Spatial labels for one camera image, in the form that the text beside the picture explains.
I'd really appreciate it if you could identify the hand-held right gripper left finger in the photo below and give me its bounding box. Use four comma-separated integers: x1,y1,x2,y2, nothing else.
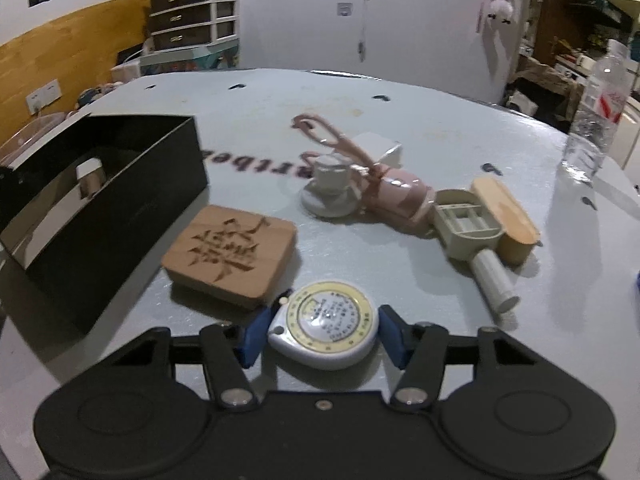
102,290,296,413

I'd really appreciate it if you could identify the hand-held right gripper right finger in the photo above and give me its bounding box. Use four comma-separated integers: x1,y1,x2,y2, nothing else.
377,304,540,413

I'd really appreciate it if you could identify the round white tin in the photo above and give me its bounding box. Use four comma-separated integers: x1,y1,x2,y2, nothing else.
267,281,379,371

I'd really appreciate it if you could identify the carved wooden block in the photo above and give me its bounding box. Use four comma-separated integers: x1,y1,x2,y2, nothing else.
161,205,298,313

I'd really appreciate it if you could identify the beige plastic tool white handle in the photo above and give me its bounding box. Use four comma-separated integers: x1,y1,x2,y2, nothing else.
432,189,521,315

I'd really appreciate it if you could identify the black rectangular box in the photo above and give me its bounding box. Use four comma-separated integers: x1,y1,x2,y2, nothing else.
0,114,210,335

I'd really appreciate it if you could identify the wooden spatula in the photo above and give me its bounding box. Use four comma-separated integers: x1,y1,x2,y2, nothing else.
470,176,542,266

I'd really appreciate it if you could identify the white object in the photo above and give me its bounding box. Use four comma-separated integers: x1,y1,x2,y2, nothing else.
300,154,362,218

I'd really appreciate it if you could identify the small white cube box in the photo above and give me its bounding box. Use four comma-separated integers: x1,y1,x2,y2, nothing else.
350,132,403,170

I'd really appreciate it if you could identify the white capped wooden stamp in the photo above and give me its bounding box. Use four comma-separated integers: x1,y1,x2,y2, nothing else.
75,158,107,198

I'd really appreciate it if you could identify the colourful printed cabinet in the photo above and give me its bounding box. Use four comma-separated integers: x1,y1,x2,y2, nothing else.
140,42,240,78

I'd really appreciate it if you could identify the pile of soft toys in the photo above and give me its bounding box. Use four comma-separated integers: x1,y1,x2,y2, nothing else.
75,80,131,111

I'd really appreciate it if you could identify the white appliance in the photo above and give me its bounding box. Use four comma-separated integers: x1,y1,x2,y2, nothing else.
111,56,152,82

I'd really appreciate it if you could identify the clear plastic storage bin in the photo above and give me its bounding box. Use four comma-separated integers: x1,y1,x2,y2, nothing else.
0,112,68,166

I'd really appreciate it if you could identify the clear plastic water bottle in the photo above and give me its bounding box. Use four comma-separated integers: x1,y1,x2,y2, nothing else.
560,39,632,183

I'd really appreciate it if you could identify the white drawer cabinet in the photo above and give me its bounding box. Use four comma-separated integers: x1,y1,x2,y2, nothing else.
149,0,239,53

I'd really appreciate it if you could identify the white sheep plush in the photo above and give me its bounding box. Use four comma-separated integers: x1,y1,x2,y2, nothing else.
487,0,515,23

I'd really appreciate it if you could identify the hanging cable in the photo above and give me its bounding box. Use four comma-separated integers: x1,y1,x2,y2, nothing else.
356,0,377,62

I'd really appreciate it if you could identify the white wall socket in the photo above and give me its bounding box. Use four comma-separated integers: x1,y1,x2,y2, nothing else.
25,79,63,113

